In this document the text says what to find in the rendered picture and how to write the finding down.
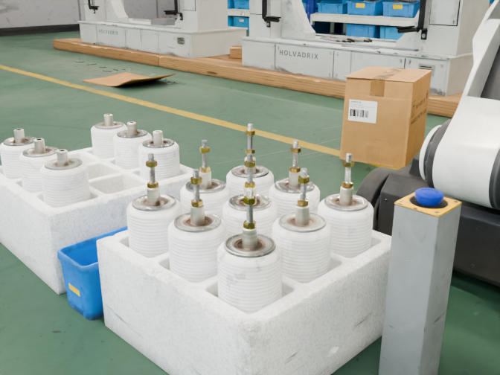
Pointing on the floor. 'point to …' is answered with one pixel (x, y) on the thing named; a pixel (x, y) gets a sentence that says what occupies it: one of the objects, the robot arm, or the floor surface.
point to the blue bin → (84, 275)
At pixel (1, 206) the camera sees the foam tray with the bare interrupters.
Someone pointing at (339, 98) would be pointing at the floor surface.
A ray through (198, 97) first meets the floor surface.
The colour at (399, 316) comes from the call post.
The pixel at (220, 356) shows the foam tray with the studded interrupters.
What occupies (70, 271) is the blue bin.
